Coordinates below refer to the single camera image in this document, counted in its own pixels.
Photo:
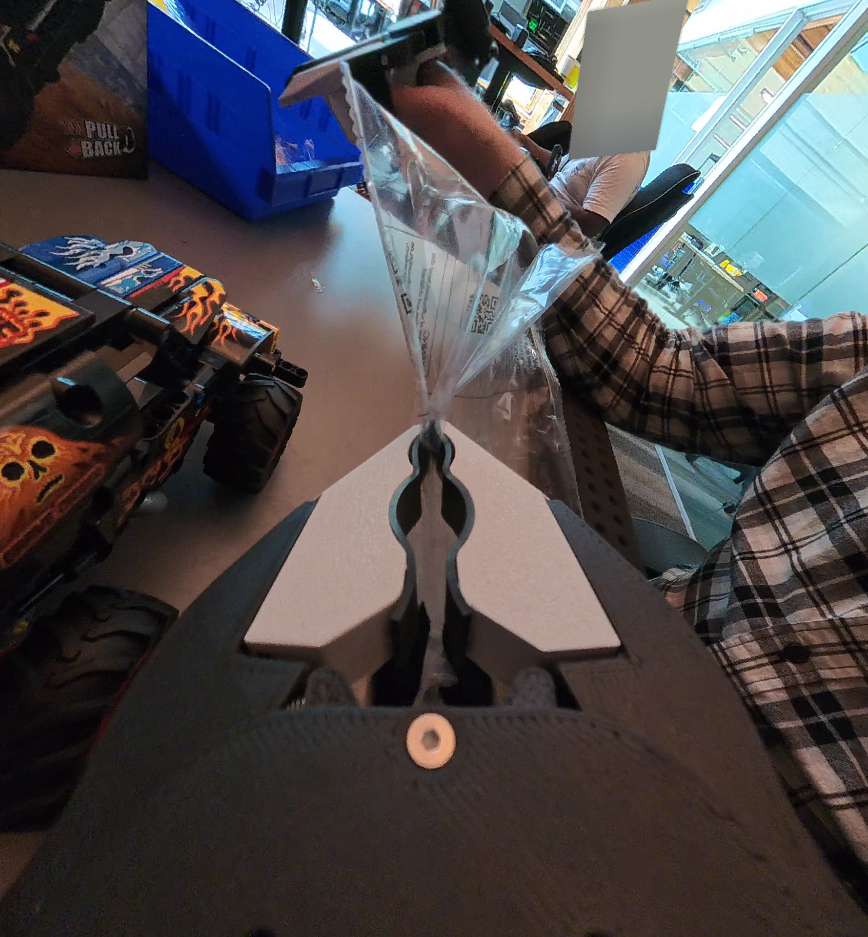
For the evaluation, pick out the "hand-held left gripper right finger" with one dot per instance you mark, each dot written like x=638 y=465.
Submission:
x=543 y=585

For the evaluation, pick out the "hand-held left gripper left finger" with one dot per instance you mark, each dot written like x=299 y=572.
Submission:
x=316 y=585

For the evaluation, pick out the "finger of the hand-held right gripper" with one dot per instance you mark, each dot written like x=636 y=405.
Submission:
x=316 y=84
x=382 y=40

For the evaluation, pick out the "clear plastic bag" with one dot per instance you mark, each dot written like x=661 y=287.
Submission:
x=448 y=293

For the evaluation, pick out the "dark toy box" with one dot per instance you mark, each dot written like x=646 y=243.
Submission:
x=53 y=88

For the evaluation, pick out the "flame-printed toy monster truck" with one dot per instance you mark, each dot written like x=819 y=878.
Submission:
x=75 y=439

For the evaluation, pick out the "person's right forearm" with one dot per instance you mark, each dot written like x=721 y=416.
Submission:
x=624 y=337

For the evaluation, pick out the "grey desk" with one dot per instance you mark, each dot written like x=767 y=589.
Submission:
x=316 y=351

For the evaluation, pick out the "person's right hand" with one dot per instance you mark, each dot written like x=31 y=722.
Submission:
x=434 y=102

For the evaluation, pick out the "brown workbench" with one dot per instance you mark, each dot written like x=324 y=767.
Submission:
x=529 y=62

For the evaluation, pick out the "blue storage bin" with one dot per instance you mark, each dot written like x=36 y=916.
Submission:
x=221 y=110

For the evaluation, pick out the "black perforated chair armrest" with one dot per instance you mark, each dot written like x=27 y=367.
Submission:
x=602 y=483

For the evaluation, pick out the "grey chair seat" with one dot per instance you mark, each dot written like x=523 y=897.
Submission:
x=675 y=549

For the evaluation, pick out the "crinkled printed plastic bag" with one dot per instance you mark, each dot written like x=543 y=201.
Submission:
x=529 y=439

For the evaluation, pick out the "black office chair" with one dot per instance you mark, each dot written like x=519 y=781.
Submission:
x=650 y=205

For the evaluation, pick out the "person's plaid shirt torso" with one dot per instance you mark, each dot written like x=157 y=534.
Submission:
x=807 y=622

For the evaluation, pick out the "background shelving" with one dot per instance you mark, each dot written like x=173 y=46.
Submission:
x=712 y=285

